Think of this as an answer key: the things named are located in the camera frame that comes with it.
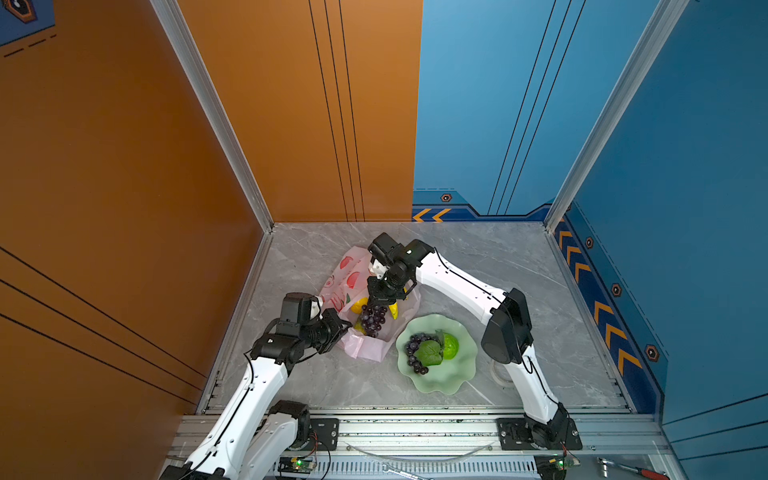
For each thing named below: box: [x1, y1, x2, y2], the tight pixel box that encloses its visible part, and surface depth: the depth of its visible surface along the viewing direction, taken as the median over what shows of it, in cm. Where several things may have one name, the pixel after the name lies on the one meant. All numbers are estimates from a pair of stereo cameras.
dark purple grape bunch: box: [405, 332, 440, 375], surface depth 83 cm
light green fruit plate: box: [396, 314, 478, 395], surface depth 84 cm
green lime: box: [443, 332, 459, 360], surface depth 84 cm
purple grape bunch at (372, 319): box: [361, 304, 388, 338], surface depth 82 cm
